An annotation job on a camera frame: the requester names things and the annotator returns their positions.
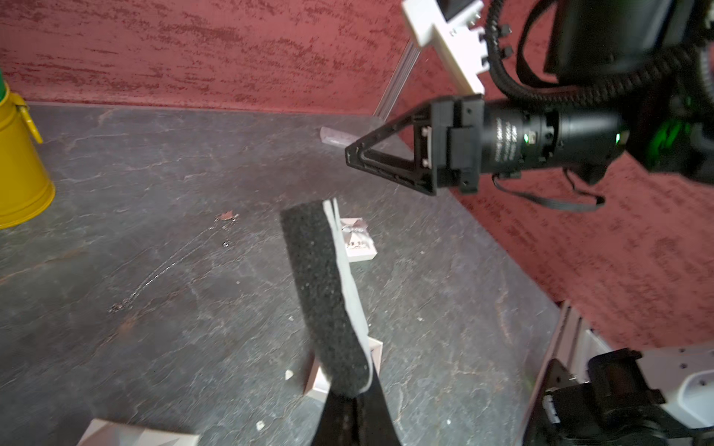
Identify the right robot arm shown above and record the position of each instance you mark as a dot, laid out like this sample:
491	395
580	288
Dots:
627	76

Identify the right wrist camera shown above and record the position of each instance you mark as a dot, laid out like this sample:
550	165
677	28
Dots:
450	27

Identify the right aluminium corner post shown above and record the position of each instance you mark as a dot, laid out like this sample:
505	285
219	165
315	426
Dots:
397	82

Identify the clear plastic pencil case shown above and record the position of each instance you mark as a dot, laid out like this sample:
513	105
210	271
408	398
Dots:
336	138

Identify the yellow pencil cup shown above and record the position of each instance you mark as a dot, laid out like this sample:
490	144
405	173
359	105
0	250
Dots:
26	188

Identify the black foam necklace insert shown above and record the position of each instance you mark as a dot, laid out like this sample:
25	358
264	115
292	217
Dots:
328	295

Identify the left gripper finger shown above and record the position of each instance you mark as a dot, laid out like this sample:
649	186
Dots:
361	421

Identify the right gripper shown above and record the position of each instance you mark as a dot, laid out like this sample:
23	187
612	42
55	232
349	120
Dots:
458	140

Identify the white jewelry box base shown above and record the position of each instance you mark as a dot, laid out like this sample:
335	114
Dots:
317	385

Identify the white jewelry box left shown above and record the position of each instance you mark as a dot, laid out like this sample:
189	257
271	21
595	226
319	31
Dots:
105	433

